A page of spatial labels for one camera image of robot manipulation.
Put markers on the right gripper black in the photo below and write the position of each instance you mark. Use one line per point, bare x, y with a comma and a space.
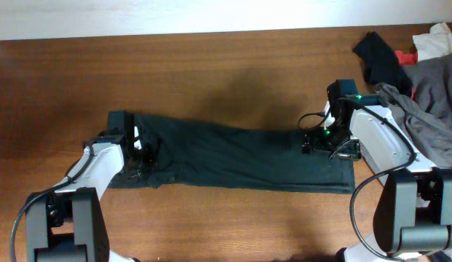
350, 151

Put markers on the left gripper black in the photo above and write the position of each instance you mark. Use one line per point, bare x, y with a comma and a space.
151, 161

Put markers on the black Nike t-shirt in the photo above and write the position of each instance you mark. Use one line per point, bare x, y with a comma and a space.
206, 154

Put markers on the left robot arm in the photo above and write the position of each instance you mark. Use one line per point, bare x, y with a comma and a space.
65, 222

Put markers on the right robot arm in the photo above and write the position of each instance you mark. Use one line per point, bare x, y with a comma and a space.
414, 213

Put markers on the black garment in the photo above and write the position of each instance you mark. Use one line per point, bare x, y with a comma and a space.
381, 65

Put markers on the grey garment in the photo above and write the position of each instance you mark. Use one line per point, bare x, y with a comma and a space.
427, 118

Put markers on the red garment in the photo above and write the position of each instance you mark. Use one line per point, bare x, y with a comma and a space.
406, 59

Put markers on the white garment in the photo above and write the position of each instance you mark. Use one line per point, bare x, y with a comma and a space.
436, 43

